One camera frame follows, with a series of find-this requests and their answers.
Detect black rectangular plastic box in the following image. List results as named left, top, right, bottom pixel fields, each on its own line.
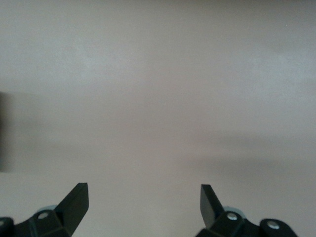
left=0, top=90, right=14, bottom=173

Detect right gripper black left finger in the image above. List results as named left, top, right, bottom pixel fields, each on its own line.
left=14, top=182, right=89, bottom=237

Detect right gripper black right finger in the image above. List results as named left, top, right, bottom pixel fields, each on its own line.
left=196, top=184, right=260, bottom=237

